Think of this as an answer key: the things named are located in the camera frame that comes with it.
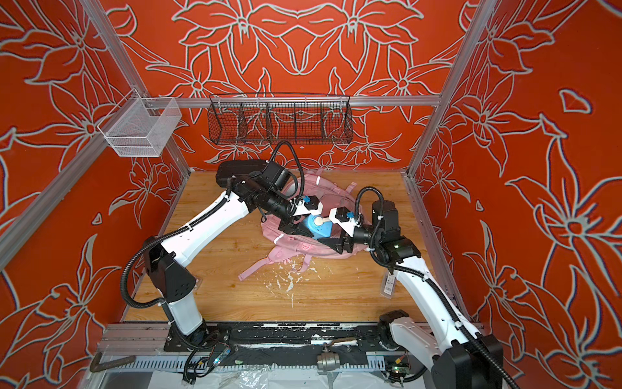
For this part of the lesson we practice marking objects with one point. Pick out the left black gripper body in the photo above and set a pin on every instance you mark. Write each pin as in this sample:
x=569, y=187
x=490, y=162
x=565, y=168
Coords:
x=279, y=206

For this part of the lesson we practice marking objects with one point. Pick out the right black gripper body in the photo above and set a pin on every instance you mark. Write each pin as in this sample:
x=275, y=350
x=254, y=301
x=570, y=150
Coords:
x=364, y=236

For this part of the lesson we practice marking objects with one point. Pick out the light blue pencil sharpener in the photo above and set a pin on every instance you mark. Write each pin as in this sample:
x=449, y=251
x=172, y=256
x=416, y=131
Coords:
x=320, y=227

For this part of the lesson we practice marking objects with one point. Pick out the pink student backpack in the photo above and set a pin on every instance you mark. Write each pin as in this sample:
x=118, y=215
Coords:
x=288, y=247

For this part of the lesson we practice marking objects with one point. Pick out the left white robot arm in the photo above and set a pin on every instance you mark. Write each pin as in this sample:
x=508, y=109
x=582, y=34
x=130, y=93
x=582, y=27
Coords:
x=273, y=190

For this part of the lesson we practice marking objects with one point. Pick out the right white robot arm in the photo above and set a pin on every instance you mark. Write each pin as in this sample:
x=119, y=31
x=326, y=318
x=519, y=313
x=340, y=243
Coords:
x=454, y=353

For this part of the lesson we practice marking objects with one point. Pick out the black plastic case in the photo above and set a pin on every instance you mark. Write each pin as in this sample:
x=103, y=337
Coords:
x=228, y=169

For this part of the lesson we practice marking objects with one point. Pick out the metal pipe fitting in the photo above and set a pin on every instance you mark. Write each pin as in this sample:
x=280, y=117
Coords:
x=327, y=362

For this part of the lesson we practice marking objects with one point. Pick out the rusty allen key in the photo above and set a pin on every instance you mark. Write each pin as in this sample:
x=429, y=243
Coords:
x=97, y=365

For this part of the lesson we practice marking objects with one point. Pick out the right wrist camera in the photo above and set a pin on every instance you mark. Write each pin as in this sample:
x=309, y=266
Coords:
x=344, y=218

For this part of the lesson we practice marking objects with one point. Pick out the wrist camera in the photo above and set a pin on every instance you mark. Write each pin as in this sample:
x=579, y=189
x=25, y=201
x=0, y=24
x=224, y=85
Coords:
x=308, y=205
x=344, y=218

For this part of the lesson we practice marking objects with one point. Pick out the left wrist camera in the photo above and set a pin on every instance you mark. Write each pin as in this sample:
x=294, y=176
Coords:
x=308, y=205

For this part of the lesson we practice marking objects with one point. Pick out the black wire wall basket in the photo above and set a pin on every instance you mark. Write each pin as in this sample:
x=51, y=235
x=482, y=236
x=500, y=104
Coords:
x=296, y=118

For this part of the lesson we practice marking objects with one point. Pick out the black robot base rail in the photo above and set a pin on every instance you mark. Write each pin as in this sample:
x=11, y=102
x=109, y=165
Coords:
x=300, y=343

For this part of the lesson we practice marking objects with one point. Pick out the white wire wall basket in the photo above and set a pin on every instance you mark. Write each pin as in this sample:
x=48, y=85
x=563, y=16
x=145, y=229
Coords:
x=140, y=126

